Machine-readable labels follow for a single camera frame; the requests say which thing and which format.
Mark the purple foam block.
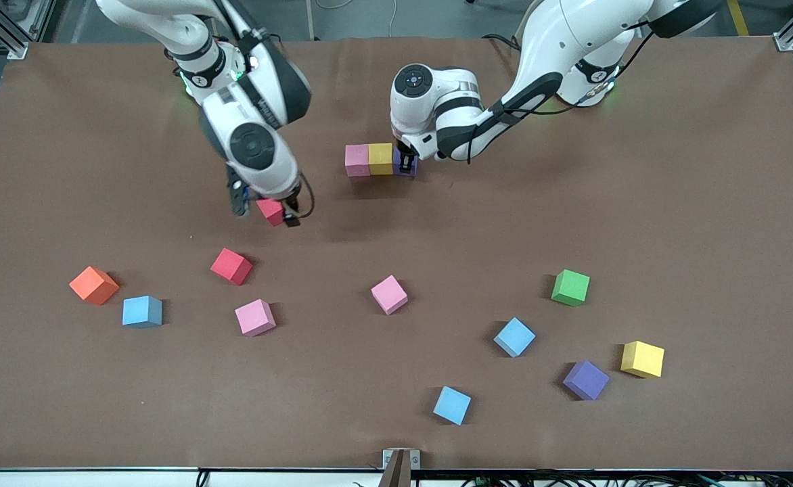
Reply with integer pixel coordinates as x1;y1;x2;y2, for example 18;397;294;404
562;360;610;402
392;145;420;179

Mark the red foam block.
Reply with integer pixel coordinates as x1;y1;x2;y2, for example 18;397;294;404
256;198;286;228
210;248;254;286

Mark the yellow foam block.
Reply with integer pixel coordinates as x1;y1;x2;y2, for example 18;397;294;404
620;340;665;379
368;143;395;176

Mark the pink foam block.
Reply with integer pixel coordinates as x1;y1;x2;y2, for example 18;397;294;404
234;298;277;338
344;144;371;178
370;275;409;316

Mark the green foam block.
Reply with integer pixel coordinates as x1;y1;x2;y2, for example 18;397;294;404
551;269;591;307

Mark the blue foam block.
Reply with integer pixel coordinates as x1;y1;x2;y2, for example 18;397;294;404
432;386;472;426
493;317;537;358
122;296;163;329

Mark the brown table cover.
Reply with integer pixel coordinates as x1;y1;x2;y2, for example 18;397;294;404
0;34;793;472

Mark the orange foam block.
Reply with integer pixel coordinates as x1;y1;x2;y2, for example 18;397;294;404
69;266;120;306

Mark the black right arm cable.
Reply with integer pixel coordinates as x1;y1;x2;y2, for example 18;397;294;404
287;172;317;221

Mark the thin white cable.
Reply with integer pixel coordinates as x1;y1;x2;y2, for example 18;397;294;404
315;0;401;38

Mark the black arm base cable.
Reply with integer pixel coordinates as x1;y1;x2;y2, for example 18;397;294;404
482;32;527;53

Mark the metal table bracket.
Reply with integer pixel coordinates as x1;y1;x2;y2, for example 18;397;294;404
382;448;422;487

